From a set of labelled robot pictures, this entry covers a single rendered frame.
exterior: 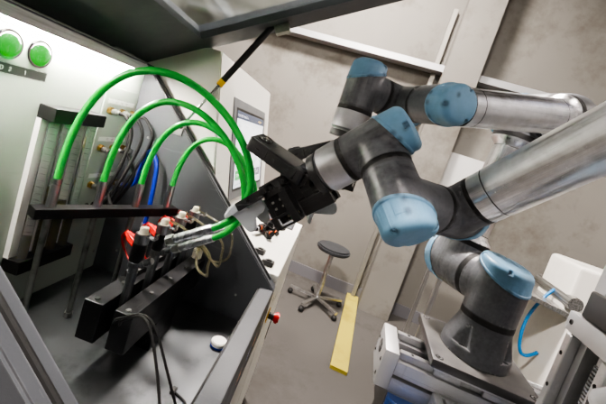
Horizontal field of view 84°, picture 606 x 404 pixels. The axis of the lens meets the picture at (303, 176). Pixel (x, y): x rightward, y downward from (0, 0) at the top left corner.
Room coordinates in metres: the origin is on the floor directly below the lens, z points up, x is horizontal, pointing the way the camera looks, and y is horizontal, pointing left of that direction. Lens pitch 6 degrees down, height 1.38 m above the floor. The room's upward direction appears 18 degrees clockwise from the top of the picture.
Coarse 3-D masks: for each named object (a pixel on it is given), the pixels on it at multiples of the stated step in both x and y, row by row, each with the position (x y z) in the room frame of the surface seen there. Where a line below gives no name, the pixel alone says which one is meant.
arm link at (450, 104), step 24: (408, 96) 0.68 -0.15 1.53; (432, 96) 0.61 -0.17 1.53; (456, 96) 0.59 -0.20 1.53; (480, 96) 0.63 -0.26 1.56; (504, 96) 0.66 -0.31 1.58; (528, 96) 0.69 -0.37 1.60; (552, 96) 0.77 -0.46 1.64; (576, 96) 0.73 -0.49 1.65; (432, 120) 0.62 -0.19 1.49; (456, 120) 0.59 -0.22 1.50; (480, 120) 0.64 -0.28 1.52; (504, 120) 0.66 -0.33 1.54; (528, 120) 0.68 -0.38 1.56; (552, 120) 0.70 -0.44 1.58
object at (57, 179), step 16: (112, 80) 0.63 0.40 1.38; (192, 80) 0.62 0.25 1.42; (96, 96) 0.64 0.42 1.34; (208, 96) 0.62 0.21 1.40; (80, 112) 0.64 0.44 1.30; (224, 112) 0.62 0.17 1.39; (64, 144) 0.64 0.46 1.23; (240, 144) 0.61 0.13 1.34; (64, 160) 0.64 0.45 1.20; (224, 224) 0.61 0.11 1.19
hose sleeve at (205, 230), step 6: (198, 228) 0.62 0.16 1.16; (204, 228) 0.61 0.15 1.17; (210, 228) 0.61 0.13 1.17; (174, 234) 0.62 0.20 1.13; (180, 234) 0.62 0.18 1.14; (186, 234) 0.61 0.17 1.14; (192, 234) 0.61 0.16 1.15; (198, 234) 0.61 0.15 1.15; (204, 234) 0.61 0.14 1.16; (174, 240) 0.62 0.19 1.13; (180, 240) 0.62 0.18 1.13; (186, 240) 0.62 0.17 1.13
